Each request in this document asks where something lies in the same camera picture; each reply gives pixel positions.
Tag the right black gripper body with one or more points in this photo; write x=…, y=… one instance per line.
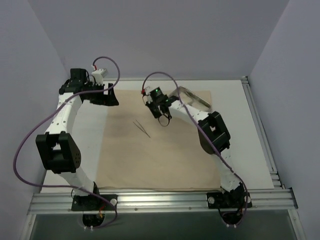
x=157, y=110

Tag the steel tweezers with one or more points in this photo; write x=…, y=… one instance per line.
x=139, y=126

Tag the metal instrument tray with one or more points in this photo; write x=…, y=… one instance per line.
x=189, y=97

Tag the beige cloth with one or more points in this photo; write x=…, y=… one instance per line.
x=171, y=159

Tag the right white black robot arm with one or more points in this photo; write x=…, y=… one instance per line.
x=213, y=135

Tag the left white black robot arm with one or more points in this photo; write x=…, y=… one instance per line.
x=57, y=149

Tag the back aluminium rail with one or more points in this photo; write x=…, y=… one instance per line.
x=161, y=77

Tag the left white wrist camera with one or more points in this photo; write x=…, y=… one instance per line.
x=99, y=75

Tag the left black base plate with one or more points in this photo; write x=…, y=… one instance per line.
x=92, y=203

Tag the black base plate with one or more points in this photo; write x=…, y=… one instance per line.
x=225, y=200
x=92, y=203

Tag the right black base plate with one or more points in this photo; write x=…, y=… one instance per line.
x=225, y=200

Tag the front aluminium rail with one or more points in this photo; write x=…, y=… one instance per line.
x=129, y=201

